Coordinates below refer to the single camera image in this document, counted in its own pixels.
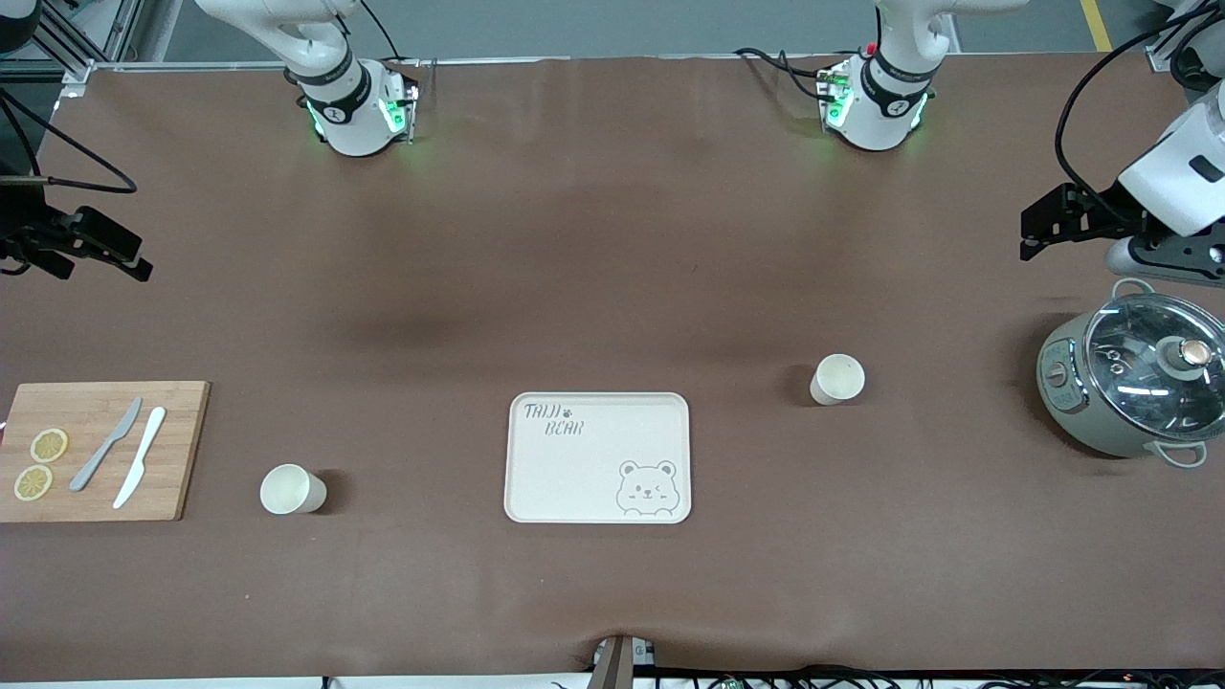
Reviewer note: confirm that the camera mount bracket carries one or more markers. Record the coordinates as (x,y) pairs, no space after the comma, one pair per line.
(617,662)

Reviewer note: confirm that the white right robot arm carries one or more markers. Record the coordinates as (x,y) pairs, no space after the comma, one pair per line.
(349,124)

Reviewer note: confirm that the bamboo cutting board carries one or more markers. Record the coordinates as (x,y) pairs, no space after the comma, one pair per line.
(182,450)

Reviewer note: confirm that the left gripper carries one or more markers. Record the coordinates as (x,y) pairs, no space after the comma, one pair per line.
(1100,212)

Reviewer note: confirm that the aluminium frame profile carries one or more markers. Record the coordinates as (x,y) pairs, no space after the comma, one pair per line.
(86,53)
(1172,29)

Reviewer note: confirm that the white plastic knife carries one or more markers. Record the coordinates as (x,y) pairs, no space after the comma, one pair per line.
(142,459)

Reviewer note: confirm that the lemon slice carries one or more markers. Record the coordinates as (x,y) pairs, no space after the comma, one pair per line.
(49,445)
(33,482)

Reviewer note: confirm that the glass pot lid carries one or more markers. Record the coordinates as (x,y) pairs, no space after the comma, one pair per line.
(1139,359)

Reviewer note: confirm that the cream tray with bear print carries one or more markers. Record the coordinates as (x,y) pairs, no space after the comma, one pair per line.
(584,469)

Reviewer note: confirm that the white plastic cup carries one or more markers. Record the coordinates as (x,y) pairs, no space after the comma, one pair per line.
(287,489)
(838,378)

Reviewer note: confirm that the grey-green electric cooking pot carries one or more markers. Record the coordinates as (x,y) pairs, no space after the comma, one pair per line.
(1072,411)

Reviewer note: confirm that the grey plastic knife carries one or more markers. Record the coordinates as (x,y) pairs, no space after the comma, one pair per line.
(103,450)

